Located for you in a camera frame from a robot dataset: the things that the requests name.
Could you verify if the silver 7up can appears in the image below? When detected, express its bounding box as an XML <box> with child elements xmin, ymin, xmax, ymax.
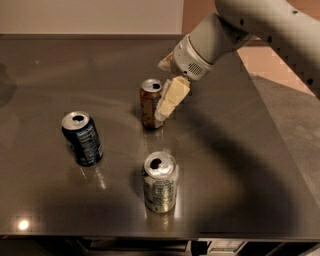
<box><xmin>142</xmin><ymin>151</ymin><xmax>179</xmax><ymax>213</ymax></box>

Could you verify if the orange soda can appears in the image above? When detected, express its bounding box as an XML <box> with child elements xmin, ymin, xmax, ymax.
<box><xmin>140</xmin><ymin>79</ymin><xmax>163</xmax><ymax>129</ymax></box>

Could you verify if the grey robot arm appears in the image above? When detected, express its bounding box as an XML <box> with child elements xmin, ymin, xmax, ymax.
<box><xmin>155</xmin><ymin>0</ymin><xmax>320</xmax><ymax>121</ymax></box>

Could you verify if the white labelled box under table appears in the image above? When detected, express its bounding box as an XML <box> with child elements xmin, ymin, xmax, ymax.
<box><xmin>208</xmin><ymin>240</ymin><xmax>246</xmax><ymax>254</ymax></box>

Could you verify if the dark blue soda can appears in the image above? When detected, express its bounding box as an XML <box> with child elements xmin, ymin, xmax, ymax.
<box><xmin>61</xmin><ymin>111</ymin><xmax>103</xmax><ymax>167</ymax></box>

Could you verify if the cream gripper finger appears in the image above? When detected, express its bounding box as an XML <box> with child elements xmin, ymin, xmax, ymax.
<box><xmin>158</xmin><ymin>53</ymin><xmax>173</xmax><ymax>72</ymax></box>
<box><xmin>155</xmin><ymin>76</ymin><xmax>190</xmax><ymax>121</ymax></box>

